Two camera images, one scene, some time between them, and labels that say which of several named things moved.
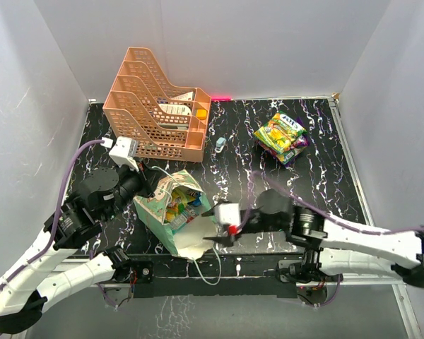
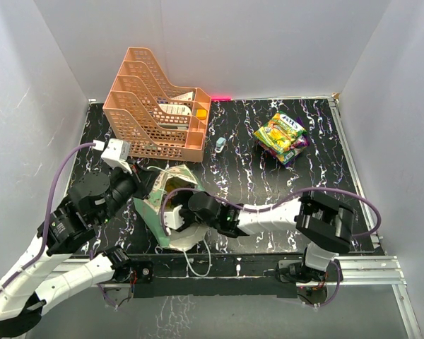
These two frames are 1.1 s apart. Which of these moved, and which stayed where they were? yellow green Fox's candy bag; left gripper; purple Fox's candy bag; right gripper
Moved: right gripper
Stayed: left gripper; purple Fox's candy bag; yellow green Fox's candy bag
